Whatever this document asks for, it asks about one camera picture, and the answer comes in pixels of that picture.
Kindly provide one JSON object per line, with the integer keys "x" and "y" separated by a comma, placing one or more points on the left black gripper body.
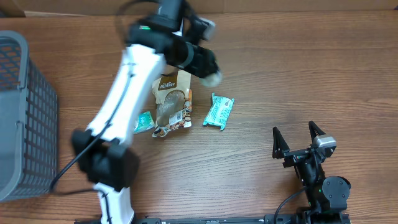
{"x": 205, "y": 62}

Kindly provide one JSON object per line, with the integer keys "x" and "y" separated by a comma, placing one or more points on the teal snack bar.
{"x": 219, "y": 111}

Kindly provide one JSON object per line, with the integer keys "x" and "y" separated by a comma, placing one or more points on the green capped white jar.
{"x": 212, "y": 80}

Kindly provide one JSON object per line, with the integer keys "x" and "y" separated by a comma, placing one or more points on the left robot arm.
{"x": 169, "y": 37}

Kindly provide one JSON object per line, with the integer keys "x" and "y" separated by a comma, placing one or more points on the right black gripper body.
{"x": 309, "y": 168}

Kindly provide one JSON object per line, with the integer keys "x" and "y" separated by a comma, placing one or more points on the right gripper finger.
{"x": 317, "y": 135}
{"x": 280, "y": 146}

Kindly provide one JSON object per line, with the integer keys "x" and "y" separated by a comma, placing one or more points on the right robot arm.
{"x": 327, "y": 196}

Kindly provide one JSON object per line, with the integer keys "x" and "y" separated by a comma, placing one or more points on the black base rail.
{"x": 211, "y": 221}

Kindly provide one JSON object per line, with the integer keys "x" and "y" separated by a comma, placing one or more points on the small teal tissue pack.
{"x": 143, "y": 123}

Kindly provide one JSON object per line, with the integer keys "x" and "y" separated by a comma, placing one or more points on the brown snack pouch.
{"x": 173, "y": 98}

